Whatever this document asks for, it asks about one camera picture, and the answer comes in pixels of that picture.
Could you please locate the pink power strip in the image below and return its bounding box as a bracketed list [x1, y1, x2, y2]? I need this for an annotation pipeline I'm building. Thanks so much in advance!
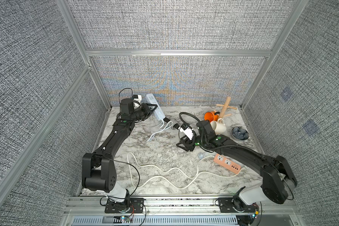
[213, 154, 241, 174]

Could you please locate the white cord of pink strip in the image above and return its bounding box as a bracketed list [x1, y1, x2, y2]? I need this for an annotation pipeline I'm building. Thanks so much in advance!
[126, 152, 244, 190]

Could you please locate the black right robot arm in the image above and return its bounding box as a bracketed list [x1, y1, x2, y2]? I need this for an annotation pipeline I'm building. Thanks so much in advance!
[176, 135, 297, 211]

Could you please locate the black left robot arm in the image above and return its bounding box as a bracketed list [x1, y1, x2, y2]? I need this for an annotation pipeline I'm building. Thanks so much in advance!
[82, 98, 158, 203]

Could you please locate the white mug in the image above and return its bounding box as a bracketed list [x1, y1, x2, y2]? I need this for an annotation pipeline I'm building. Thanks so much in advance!
[210, 118, 227, 134]

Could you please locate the orange mug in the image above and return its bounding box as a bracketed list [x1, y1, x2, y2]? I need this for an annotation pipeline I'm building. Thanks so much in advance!
[204, 111, 220, 122]

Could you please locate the wooden mug tree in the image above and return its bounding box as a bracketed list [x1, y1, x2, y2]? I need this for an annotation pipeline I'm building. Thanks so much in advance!
[216, 96, 238, 119]

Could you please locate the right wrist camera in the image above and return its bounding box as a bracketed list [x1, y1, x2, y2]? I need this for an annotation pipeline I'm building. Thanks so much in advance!
[179, 124, 194, 140]

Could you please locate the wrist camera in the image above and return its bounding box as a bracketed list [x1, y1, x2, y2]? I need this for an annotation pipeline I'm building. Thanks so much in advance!
[179, 124, 194, 140]
[132, 95, 142, 109]

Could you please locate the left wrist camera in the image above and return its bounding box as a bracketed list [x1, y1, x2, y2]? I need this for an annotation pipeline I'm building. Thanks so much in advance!
[132, 95, 142, 109]

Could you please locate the black power strip white cord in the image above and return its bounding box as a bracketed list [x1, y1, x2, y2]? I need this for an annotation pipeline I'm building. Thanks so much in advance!
[163, 116, 183, 131]

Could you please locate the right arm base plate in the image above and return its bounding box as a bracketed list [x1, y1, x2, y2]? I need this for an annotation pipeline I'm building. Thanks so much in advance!
[216, 197, 259, 213]

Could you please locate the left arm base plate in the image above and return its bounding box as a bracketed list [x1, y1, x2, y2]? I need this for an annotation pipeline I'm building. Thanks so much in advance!
[105, 198, 144, 214]

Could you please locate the aluminium front rail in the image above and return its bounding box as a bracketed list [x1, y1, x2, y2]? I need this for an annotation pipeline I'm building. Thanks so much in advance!
[60, 195, 306, 226]

